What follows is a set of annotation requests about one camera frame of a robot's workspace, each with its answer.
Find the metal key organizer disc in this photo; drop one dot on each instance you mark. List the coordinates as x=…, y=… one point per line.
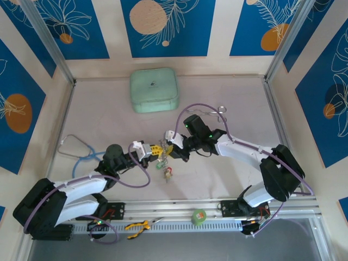
x=162, y=148

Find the green plastic key tag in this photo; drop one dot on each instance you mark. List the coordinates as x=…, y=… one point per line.
x=158, y=165

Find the red plastic key tag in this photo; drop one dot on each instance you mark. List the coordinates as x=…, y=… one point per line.
x=170, y=170

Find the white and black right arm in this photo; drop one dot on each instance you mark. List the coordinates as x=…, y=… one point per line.
x=239, y=150

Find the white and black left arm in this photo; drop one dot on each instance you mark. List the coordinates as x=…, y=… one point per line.
x=81, y=187

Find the metal forceps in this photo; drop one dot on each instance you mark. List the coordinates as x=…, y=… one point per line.
x=206, y=112

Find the blue stethoscope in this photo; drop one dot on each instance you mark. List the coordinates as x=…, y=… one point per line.
x=79, y=141

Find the mint green zip case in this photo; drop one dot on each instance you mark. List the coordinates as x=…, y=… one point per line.
x=153, y=89

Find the green tape roll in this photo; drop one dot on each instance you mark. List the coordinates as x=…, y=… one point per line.
x=199, y=216

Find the small electronics board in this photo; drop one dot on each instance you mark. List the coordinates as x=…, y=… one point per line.
x=97, y=223
x=258, y=221

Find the yellow and black pliers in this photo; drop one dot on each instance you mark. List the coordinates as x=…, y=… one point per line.
x=136, y=225

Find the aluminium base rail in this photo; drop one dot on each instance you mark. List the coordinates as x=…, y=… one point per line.
x=174, y=206

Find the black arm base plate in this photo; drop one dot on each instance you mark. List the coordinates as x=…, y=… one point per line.
x=117, y=210
x=228, y=208

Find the aluminium table side rail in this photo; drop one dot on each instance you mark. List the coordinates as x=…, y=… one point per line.
x=280, y=130
x=61, y=127

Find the aluminium frame post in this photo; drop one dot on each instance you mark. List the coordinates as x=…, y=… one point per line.
x=46, y=38
x=291, y=38

